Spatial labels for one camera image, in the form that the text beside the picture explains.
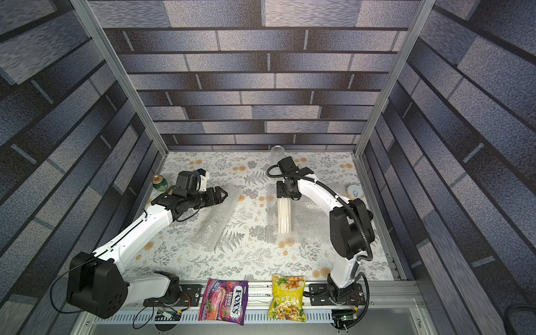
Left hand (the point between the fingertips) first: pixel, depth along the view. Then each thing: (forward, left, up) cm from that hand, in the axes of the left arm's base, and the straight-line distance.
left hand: (221, 194), depth 83 cm
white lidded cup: (+8, -60, -10) cm, 61 cm away
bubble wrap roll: (-8, +3, -8) cm, 12 cm away
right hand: (+6, -25, -7) cm, 27 cm away
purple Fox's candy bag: (-35, -5, -14) cm, 38 cm away
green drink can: (+10, +32, -6) cm, 34 cm away
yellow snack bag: (-34, -26, -12) cm, 45 cm away
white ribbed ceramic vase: (-5, -26, -8) cm, 28 cm away
